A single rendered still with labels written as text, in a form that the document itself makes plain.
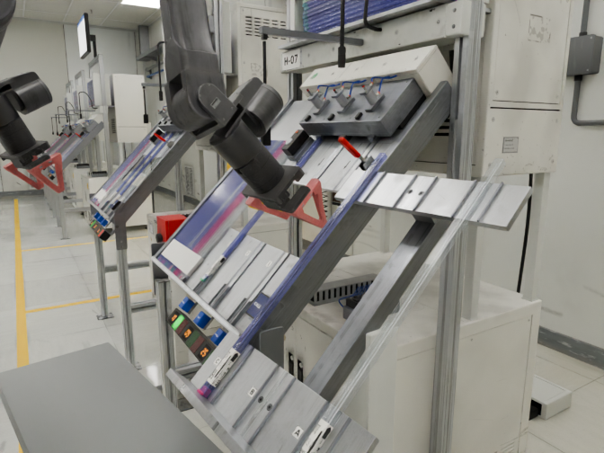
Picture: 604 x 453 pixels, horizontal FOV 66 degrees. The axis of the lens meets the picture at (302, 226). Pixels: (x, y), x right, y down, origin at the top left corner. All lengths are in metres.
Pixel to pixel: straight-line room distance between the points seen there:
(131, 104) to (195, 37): 4.91
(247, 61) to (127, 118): 3.25
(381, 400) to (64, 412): 0.59
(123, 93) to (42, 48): 4.26
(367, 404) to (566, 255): 2.03
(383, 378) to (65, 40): 9.29
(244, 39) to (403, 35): 1.36
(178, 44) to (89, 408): 0.68
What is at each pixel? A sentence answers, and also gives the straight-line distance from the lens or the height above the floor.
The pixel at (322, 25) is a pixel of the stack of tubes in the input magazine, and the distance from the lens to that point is 1.45.
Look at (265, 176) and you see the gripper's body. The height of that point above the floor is 1.05.
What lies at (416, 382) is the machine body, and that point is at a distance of 1.24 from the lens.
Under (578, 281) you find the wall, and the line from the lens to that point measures 2.67.
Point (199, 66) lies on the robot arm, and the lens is 0.65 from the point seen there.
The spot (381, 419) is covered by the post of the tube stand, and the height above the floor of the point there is 0.67.
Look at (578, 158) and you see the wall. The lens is 2.60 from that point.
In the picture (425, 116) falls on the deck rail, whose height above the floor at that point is 1.14.
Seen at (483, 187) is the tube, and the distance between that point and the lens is 0.69.
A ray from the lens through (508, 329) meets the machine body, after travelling 1.47.
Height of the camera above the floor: 1.11
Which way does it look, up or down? 11 degrees down
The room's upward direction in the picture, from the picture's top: straight up
